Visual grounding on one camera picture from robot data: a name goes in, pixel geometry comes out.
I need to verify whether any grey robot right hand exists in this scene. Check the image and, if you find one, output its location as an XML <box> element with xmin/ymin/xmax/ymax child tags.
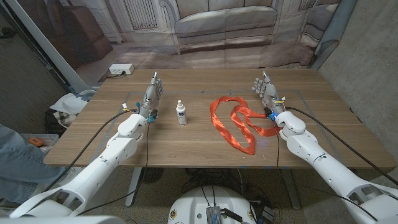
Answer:
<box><xmin>252</xmin><ymin>70</ymin><xmax>285</xmax><ymax>116</ymax></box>

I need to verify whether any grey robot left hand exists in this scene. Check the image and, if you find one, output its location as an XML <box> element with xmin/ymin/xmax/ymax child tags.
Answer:
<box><xmin>138</xmin><ymin>71</ymin><xmax>165</xmax><ymax>119</ymax></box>

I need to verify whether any orange satin ribbon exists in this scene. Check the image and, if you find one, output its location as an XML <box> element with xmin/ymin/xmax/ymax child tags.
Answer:
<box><xmin>210</xmin><ymin>96</ymin><xmax>282</xmax><ymax>156</ymax></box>

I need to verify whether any white alcohol spray bottle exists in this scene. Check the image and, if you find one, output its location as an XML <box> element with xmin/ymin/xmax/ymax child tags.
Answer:
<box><xmin>175</xmin><ymin>100</ymin><xmax>188</xmax><ymax>126</ymax></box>

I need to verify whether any white power strip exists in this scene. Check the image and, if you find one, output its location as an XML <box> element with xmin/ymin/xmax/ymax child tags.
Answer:
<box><xmin>108</xmin><ymin>63</ymin><xmax>136</xmax><ymax>75</ymax></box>

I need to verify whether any printed sofa room backdrop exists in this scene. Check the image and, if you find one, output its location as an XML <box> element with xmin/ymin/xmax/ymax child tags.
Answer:
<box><xmin>12</xmin><ymin>0</ymin><xmax>343</xmax><ymax>90</ymax></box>

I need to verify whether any dark round floor fan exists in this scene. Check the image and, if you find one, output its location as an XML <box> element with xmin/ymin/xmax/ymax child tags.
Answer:
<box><xmin>138</xmin><ymin>167</ymin><xmax>165</xmax><ymax>185</ymax></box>

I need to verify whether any white crumpled cloth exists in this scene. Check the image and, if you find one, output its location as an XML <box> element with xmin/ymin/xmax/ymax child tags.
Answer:
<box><xmin>49</xmin><ymin>92</ymin><xmax>90</xmax><ymax>116</ymax></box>

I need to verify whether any white table leg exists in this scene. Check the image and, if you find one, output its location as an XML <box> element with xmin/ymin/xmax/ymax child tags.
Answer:
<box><xmin>124</xmin><ymin>167</ymin><xmax>142</xmax><ymax>208</ymax></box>

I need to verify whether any dark plaid fabric bag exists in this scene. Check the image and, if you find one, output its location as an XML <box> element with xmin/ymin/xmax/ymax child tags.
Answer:
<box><xmin>44</xmin><ymin>108</ymin><xmax>78</xmax><ymax>136</ymax></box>

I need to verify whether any blue-grey rolled backdrop edge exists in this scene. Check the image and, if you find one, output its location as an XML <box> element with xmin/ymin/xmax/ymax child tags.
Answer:
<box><xmin>309</xmin><ymin>0</ymin><xmax>358</xmax><ymax>70</ymax></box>

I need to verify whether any grey table leg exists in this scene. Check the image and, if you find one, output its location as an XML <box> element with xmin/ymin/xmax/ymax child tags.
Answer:
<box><xmin>281</xmin><ymin>167</ymin><xmax>301</xmax><ymax>210</ymax></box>

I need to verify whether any clear plastic bin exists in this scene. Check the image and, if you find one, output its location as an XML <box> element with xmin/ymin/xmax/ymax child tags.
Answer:
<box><xmin>20</xmin><ymin>133</ymin><xmax>60</xmax><ymax>156</ymax></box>

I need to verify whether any white robot torso base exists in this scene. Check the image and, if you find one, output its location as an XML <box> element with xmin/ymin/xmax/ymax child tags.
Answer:
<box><xmin>167</xmin><ymin>185</ymin><xmax>258</xmax><ymax>224</ymax></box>

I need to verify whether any metal finned module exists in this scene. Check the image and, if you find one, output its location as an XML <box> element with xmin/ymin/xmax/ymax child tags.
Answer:
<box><xmin>206</xmin><ymin>205</ymin><xmax>222</xmax><ymax>224</ymax></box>

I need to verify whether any person leg in jeans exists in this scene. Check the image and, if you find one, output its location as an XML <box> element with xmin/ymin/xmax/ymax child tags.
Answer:
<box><xmin>0</xmin><ymin>124</ymin><xmax>66</xmax><ymax>205</ymax></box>

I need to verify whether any white robot chest shell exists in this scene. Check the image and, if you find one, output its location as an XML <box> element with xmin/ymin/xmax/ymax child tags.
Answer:
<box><xmin>0</xmin><ymin>215</ymin><xmax>127</xmax><ymax>224</ymax></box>

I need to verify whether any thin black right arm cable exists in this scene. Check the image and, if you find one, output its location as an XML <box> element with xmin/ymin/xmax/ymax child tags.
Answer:
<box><xmin>272</xmin><ymin>118</ymin><xmax>379</xmax><ymax>222</ymax></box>

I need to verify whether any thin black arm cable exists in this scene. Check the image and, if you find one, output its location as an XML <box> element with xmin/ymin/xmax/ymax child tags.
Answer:
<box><xmin>76</xmin><ymin>121</ymin><xmax>152</xmax><ymax>217</ymax></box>
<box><xmin>272</xmin><ymin>118</ymin><xmax>379</xmax><ymax>222</ymax></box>

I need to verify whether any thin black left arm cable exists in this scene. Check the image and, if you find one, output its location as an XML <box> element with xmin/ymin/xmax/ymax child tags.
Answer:
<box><xmin>76</xmin><ymin>121</ymin><xmax>152</xmax><ymax>217</ymax></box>

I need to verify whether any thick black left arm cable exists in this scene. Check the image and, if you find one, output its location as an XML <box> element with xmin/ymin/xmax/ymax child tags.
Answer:
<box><xmin>42</xmin><ymin>108</ymin><xmax>139</xmax><ymax>193</ymax></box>

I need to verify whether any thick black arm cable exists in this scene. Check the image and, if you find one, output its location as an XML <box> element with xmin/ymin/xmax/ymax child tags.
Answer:
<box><xmin>42</xmin><ymin>108</ymin><xmax>139</xmax><ymax>193</ymax></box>
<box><xmin>284</xmin><ymin>106</ymin><xmax>398</xmax><ymax>187</ymax></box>

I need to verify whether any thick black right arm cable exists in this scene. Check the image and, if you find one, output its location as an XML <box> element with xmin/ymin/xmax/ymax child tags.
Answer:
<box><xmin>284</xmin><ymin>106</ymin><xmax>398</xmax><ymax>187</ymax></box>

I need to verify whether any white slanted backdrop frame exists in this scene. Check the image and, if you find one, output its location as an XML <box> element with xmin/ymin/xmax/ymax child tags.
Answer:
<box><xmin>4</xmin><ymin>0</ymin><xmax>100</xmax><ymax>94</ymax></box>

